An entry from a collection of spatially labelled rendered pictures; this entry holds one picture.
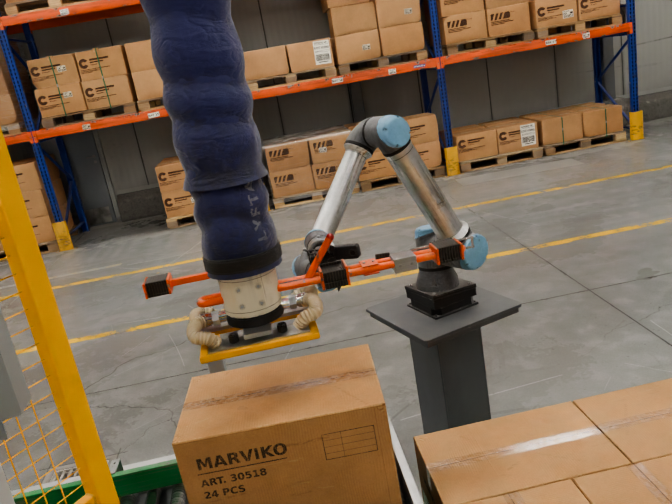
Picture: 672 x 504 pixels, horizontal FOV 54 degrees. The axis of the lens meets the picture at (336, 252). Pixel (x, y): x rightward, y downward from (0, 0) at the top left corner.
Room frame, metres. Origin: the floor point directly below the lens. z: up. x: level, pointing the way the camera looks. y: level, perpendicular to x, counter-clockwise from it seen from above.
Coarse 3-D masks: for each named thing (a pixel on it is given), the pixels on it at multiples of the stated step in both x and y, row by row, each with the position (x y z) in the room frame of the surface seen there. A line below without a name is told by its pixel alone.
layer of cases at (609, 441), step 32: (512, 416) 2.05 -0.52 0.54; (544, 416) 2.02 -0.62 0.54; (576, 416) 1.99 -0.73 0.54; (608, 416) 1.95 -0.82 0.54; (640, 416) 1.92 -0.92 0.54; (416, 448) 2.00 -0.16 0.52; (448, 448) 1.93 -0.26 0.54; (480, 448) 1.90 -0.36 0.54; (512, 448) 1.87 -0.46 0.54; (544, 448) 1.84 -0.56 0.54; (576, 448) 1.81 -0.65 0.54; (608, 448) 1.78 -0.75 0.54; (640, 448) 1.75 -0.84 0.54; (448, 480) 1.77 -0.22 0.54; (480, 480) 1.74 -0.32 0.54; (512, 480) 1.71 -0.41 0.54; (544, 480) 1.69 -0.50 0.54; (576, 480) 1.66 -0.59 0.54; (608, 480) 1.64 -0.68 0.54; (640, 480) 1.61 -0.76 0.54
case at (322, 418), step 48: (192, 384) 1.94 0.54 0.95; (240, 384) 1.88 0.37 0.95; (288, 384) 1.82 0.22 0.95; (336, 384) 1.76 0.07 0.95; (192, 432) 1.64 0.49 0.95; (240, 432) 1.60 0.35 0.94; (288, 432) 1.60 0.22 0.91; (336, 432) 1.61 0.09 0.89; (384, 432) 1.61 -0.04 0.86; (192, 480) 1.60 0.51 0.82; (240, 480) 1.60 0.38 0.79; (288, 480) 1.60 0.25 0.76; (336, 480) 1.61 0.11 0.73; (384, 480) 1.61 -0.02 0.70
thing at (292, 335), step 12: (312, 324) 1.76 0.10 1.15; (228, 336) 1.71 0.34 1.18; (240, 336) 1.75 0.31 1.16; (264, 336) 1.72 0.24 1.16; (276, 336) 1.71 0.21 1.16; (288, 336) 1.70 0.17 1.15; (300, 336) 1.69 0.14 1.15; (312, 336) 1.69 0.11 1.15; (204, 348) 1.73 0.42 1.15; (216, 348) 1.70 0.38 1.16; (228, 348) 1.69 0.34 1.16; (240, 348) 1.68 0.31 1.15; (252, 348) 1.68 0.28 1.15; (264, 348) 1.68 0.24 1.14; (204, 360) 1.66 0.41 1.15; (216, 360) 1.67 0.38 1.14
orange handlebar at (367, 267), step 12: (420, 252) 1.89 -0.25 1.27; (432, 252) 1.86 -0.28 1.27; (360, 264) 1.86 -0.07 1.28; (372, 264) 1.83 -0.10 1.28; (384, 264) 1.84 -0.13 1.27; (192, 276) 2.05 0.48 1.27; (204, 276) 2.06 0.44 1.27; (300, 276) 1.85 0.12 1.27; (288, 288) 1.80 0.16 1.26; (204, 300) 1.79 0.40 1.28; (216, 300) 1.79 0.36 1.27
